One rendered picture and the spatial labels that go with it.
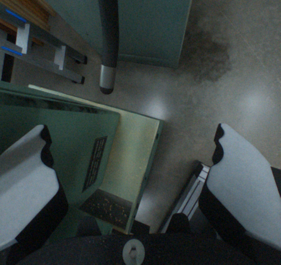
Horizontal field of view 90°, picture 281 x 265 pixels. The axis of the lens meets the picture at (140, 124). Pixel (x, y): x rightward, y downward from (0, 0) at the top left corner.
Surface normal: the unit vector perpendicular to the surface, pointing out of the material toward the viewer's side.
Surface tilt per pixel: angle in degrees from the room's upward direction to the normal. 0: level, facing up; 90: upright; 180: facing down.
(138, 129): 0
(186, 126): 0
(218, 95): 0
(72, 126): 90
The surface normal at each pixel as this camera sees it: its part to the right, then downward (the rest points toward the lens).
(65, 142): 0.95, 0.28
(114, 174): -0.18, 0.03
